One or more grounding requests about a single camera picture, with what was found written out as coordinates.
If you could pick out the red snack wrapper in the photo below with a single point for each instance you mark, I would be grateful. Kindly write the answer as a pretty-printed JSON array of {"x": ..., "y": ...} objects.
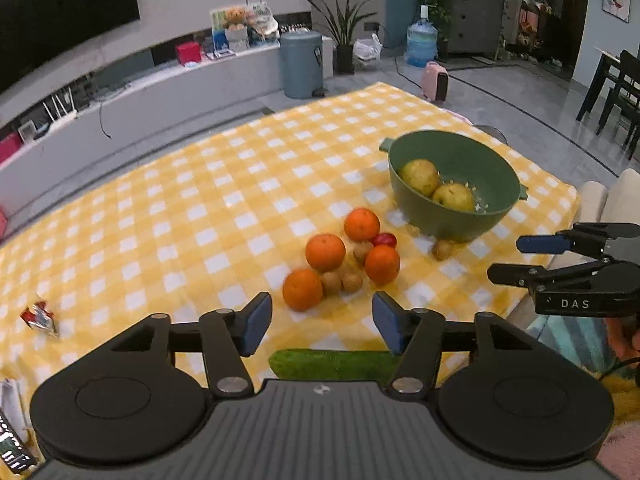
[{"x": 37, "y": 315}]

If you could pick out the green cucumber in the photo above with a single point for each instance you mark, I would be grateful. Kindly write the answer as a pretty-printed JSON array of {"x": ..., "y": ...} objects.
[{"x": 330, "y": 364}]

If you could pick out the pink space heater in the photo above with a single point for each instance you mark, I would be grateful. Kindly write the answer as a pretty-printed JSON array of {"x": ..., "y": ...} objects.
[{"x": 435, "y": 81}]

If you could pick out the red box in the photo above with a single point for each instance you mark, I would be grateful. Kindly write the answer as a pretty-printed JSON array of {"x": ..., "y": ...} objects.
[{"x": 188, "y": 53}]

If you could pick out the black dining chair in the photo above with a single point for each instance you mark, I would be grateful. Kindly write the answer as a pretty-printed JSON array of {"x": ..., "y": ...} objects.
[{"x": 620, "y": 90}]

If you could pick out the grey-blue trash bin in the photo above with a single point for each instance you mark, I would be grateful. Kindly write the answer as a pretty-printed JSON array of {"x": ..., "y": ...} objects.
[{"x": 300, "y": 62}]

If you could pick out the pink box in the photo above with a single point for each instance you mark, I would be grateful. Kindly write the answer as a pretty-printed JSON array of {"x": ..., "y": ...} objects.
[{"x": 7, "y": 149}]

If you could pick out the black television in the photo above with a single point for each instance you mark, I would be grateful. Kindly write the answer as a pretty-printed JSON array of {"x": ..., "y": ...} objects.
[{"x": 65, "y": 10}]

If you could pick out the blue striped cloth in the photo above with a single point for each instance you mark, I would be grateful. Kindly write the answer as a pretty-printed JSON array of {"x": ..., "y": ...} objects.
[{"x": 575, "y": 342}]

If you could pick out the red tomato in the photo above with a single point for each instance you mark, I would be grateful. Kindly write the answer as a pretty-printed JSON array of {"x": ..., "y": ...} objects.
[{"x": 386, "y": 240}]

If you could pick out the white television console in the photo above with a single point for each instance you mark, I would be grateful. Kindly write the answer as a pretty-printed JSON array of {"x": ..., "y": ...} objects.
[{"x": 150, "y": 95}]

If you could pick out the white plastic bag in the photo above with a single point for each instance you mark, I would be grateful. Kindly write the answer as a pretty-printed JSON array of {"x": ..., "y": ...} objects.
[{"x": 367, "y": 50}]

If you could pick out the beige sofa cushion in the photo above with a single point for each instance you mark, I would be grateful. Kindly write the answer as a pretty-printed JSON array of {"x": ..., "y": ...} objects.
[{"x": 617, "y": 200}]

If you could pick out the yellow pear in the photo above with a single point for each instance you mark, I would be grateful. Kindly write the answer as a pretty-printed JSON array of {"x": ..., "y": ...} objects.
[
  {"x": 421, "y": 176},
  {"x": 454, "y": 196}
]

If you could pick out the grey drawer cabinet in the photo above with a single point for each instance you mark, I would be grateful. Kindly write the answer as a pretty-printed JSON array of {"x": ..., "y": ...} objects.
[{"x": 475, "y": 15}]

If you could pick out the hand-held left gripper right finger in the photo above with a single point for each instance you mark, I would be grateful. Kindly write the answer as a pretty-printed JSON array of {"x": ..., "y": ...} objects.
[{"x": 387, "y": 322}]

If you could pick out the long-leaf potted plant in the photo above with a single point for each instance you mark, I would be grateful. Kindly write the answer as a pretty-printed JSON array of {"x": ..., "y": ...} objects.
[{"x": 342, "y": 30}]

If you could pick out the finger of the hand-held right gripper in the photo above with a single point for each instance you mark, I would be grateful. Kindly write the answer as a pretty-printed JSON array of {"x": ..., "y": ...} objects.
[
  {"x": 515, "y": 275},
  {"x": 540, "y": 244}
]

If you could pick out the person's right hand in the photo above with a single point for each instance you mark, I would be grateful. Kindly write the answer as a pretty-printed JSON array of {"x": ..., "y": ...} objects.
[{"x": 625, "y": 335}]

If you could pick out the black remote control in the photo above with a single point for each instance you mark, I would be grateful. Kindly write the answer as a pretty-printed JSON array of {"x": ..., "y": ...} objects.
[{"x": 12, "y": 452}]

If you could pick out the orange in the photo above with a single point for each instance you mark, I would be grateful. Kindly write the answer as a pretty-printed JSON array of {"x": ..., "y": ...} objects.
[
  {"x": 382, "y": 263},
  {"x": 325, "y": 252},
  {"x": 302, "y": 289},
  {"x": 361, "y": 224}
]

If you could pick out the yellow checked tablecloth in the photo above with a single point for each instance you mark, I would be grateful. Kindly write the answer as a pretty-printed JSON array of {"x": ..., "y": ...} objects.
[{"x": 200, "y": 210}]

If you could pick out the white router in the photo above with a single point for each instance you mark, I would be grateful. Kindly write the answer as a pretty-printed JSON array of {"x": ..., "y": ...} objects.
[{"x": 60, "y": 107}]

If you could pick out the blue water jug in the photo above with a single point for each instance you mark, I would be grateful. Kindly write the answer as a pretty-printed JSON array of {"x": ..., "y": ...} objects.
[{"x": 422, "y": 42}]

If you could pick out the green colander bowl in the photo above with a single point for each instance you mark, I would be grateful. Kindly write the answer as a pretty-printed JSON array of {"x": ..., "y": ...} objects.
[{"x": 480, "y": 170}]

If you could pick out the small brown kiwi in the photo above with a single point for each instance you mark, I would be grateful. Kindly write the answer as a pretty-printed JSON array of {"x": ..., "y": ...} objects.
[
  {"x": 330, "y": 282},
  {"x": 362, "y": 251},
  {"x": 351, "y": 281},
  {"x": 442, "y": 249}
]

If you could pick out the small white frame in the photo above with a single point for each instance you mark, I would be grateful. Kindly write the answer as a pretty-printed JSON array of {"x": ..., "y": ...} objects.
[{"x": 27, "y": 132}]

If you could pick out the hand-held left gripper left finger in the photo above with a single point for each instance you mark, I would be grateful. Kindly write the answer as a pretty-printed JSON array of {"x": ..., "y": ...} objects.
[{"x": 257, "y": 322}]

